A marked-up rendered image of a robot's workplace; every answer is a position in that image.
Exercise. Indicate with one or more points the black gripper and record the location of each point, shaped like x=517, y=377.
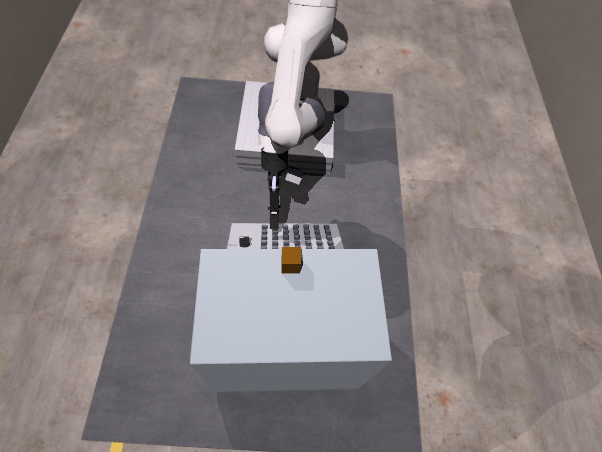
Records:
x=274, y=163

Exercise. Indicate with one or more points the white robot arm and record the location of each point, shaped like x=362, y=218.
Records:
x=303, y=39

